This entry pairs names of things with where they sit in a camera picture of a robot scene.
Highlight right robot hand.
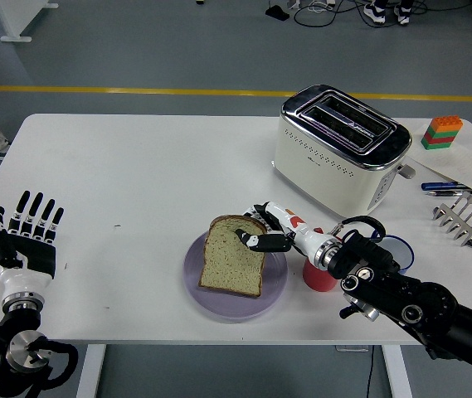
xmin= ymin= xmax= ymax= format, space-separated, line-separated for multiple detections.
xmin=235 ymin=201 xmax=333 ymax=266

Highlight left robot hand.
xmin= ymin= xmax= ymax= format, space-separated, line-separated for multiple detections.
xmin=0 ymin=190 xmax=66 ymax=294

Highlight bread slice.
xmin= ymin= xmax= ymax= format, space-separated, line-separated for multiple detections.
xmin=197 ymin=214 xmax=269 ymax=298

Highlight purple plate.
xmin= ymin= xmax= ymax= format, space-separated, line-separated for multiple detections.
xmin=183 ymin=230 xmax=290 ymax=324

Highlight red mug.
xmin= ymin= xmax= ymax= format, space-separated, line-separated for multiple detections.
xmin=301 ymin=255 xmax=338 ymax=294

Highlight cream and chrome toaster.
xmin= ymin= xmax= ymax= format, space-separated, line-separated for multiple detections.
xmin=271 ymin=84 xmax=417 ymax=226

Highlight blue mug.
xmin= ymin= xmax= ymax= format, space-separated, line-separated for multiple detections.
xmin=368 ymin=231 xmax=415 ymax=274

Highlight white table leg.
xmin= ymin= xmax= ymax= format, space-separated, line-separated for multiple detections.
xmin=382 ymin=344 xmax=413 ymax=398
xmin=75 ymin=343 xmax=108 ymax=398

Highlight blue pen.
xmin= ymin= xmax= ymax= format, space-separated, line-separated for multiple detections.
xmin=421 ymin=181 xmax=472 ymax=192

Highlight black pen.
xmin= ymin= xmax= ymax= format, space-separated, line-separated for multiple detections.
xmin=425 ymin=189 xmax=472 ymax=198

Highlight metal toast rack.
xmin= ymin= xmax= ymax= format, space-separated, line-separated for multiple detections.
xmin=431 ymin=191 xmax=472 ymax=249

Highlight white paper sheet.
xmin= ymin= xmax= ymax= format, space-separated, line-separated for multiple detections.
xmin=405 ymin=122 xmax=472 ymax=187

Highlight toy brick stack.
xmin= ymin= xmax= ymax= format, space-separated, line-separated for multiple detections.
xmin=421 ymin=114 xmax=464 ymax=150

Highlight black foot pedal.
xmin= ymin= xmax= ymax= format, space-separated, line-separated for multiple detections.
xmin=265 ymin=5 xmax=290 ymax=22

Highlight white furniture base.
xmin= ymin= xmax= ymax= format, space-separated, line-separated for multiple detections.
xmin=0 ymin=0 xmax=59 ymax=43

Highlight black cable under table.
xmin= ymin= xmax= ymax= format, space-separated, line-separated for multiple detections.
xmin=365 ymin=346 xmax=377 ymax=398

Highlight black floor cables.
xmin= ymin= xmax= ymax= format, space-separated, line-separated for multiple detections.
xmin=293 ymin=0 xmax=427 ymax=28

